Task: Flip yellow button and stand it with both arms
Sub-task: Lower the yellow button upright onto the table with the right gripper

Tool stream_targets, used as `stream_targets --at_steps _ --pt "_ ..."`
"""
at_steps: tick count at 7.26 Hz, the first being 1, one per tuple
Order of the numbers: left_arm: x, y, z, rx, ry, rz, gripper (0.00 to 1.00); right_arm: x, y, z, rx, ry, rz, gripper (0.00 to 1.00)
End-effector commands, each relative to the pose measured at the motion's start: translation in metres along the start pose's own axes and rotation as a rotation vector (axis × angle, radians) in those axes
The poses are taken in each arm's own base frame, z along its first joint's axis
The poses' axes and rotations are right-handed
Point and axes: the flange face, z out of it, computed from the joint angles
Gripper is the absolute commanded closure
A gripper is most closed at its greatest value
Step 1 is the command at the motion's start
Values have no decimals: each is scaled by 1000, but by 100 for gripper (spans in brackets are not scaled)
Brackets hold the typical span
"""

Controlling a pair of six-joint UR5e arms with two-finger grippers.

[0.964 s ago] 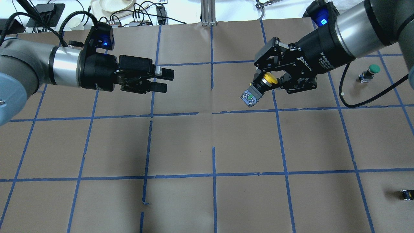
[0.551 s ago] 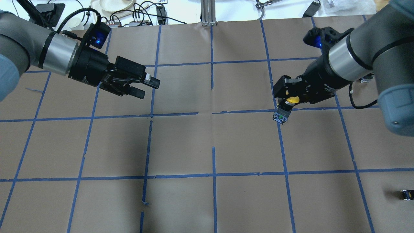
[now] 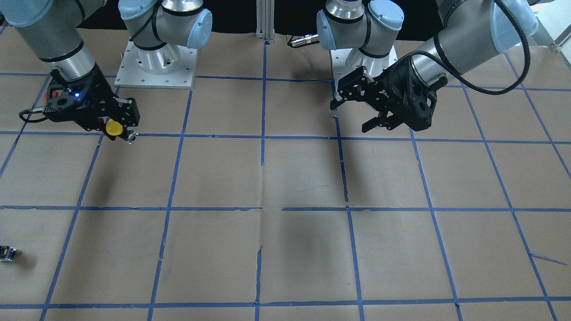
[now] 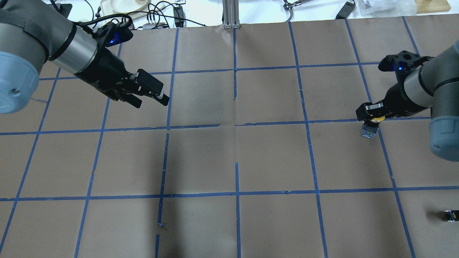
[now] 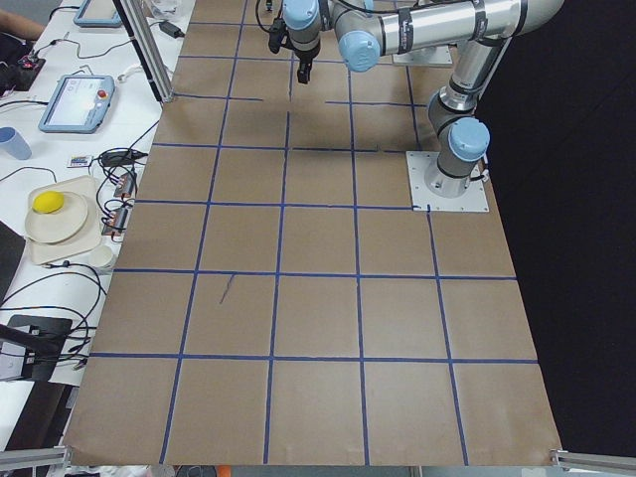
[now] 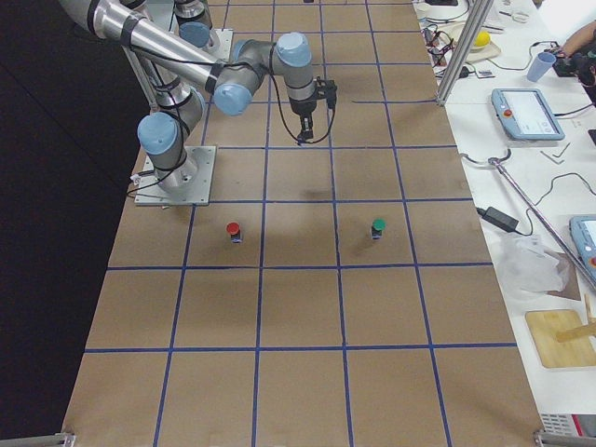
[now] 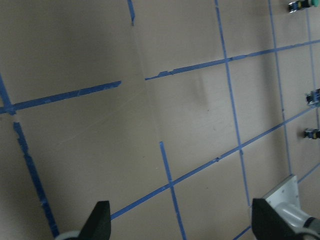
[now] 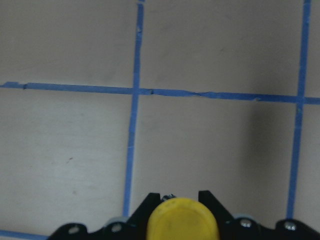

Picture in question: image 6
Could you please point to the blue teach pendant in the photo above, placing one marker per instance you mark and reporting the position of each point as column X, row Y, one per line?
column 582, row 231
column 525, row 115

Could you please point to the light blue cup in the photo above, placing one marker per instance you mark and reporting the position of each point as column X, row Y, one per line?
column 542, row 62

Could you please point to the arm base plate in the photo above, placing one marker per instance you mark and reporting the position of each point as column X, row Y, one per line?
column 188, row 185
column 220, row 43

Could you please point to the yellow lemon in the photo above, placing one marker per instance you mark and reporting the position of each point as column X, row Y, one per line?
column 483, row 39

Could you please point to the green push button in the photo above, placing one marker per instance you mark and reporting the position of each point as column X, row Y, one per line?
column 378, row 228

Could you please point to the clear plastic bag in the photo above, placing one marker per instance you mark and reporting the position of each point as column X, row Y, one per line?
column 525, row 265

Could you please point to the red push button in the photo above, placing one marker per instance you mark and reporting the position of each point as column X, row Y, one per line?
column 234, row 231

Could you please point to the black power adapter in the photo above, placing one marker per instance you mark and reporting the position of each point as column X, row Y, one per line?
column 500, row 219

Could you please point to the aluminium frame post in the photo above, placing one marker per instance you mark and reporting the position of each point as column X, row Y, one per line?
column 476, row 18

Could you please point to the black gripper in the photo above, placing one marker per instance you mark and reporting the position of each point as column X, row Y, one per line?
column 302, row 111

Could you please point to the wooden cutting board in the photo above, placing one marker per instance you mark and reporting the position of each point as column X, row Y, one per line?
column 561, row 339

